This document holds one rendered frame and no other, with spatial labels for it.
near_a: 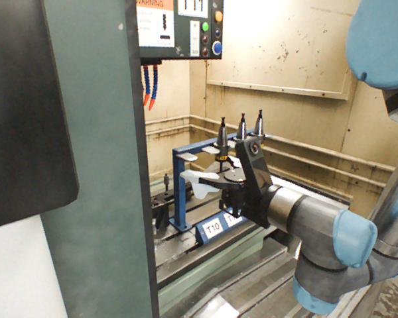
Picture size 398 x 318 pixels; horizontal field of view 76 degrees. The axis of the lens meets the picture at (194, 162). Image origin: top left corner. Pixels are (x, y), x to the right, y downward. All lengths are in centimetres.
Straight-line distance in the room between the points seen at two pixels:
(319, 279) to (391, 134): 95
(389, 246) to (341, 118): 92
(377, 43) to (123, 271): 29
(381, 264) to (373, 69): 37
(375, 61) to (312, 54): 114
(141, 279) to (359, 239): 32
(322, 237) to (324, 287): 9
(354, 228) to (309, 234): 6
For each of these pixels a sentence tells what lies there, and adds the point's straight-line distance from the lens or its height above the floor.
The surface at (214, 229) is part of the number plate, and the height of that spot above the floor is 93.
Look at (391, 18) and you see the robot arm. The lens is 31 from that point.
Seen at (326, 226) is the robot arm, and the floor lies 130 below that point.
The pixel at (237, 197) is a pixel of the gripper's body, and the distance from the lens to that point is 51.
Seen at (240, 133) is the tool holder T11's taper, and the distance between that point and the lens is 103.
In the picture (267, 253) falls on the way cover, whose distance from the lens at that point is 123.
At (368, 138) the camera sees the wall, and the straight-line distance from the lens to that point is 137.
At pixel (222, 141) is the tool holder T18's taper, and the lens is 96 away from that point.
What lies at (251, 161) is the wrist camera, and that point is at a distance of 48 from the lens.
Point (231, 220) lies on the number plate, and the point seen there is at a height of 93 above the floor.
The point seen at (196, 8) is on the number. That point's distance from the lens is 78.
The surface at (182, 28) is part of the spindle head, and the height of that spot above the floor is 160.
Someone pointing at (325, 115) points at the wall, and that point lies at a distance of 142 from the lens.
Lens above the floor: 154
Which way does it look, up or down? 23 degrees down
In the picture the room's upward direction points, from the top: straight up
